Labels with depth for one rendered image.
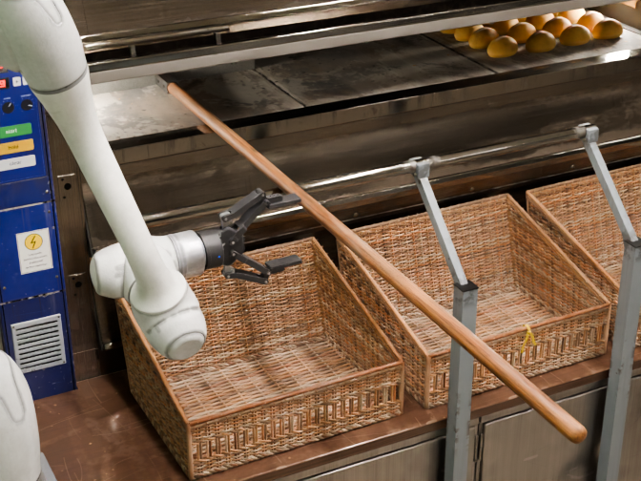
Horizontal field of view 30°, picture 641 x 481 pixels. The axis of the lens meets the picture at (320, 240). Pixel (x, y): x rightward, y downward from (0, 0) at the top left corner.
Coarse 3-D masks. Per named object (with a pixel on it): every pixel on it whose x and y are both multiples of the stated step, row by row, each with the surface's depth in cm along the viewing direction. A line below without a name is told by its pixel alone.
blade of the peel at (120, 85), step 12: (252, 60) 331; (180, 72) 322; (192, 72) 324; (204, 72) 326; (216, 72) 327; (228, 72) 329; (96, 84) 313; (108, 84) 314; (120, 84) 316; (132, 84) 317; (144, 84) 319
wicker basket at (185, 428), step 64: (256, 256) 305; (320, 256) 308; (128, 320) 284; (256, 320) 308; (320, 320) 316; (192, 384) 298; (256, 384) 298; (320, 384) 272; (384, 384) 280; (192, 448) 262; (256, 448) 270
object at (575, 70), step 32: (576, 64) 334; (608, 64) 336; (640, 64) 342; (384, 96) 311; (416, 96) 312; (448, 96) 316; (480, 96) 321; (192, 128) 292; (256, 128) 294; (288, 128) 298; (128, 160) 282
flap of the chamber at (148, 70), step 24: (576, 0) 304; (600, 0) 307; (624, 0) 310; (432, 24) 287; (456, 24) 290; (480, 24) 293; (264, 48) 270; (288, 48) 273; (312, 48) 275; (120, 72) 257; (144, 72) 259; (168, 72) 262
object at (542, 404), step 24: (192, 96) 303; (216, 120) 288; (240, 144) 275; (264, 168) 264; (288, 192) 254; (312, 216) 246; (360, 240) 231; (384, 264) 223; (408, 288) 215; (432, 312) 208; (456, 336) 202; (480, 360) 196; (504, 360) 194; (528, 384) 187; (552, 408) 182; (576, 432) 177
